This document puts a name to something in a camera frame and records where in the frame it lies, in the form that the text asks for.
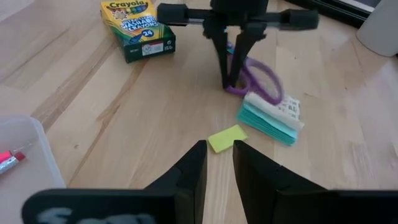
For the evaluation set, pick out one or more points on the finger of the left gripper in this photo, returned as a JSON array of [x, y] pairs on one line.
[[245, 40], [222, 46]]

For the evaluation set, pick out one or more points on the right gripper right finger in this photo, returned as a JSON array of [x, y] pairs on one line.
[[311, 208]]

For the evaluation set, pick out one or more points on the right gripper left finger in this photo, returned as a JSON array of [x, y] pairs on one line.
[[140, 208]]

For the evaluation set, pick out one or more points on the teal sticky note pad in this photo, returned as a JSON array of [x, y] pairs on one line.
[[267, 121]]

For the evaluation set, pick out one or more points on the yellow green crayon box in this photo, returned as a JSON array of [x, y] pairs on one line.
[[136, 28]]

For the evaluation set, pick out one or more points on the yellow-green sticky note pad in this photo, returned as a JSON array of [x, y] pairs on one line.
[[227, 138]]

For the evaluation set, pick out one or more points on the orange pencil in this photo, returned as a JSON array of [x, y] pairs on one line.
[[9, 165]]

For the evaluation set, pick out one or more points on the clear plastic bin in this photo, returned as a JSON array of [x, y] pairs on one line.
[[34, 174]]

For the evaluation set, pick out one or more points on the white plant pot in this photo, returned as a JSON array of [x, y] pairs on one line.
[[379, 28]]

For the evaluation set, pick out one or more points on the black aluminium frame rail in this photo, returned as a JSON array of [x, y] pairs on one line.
[[326, 11]]

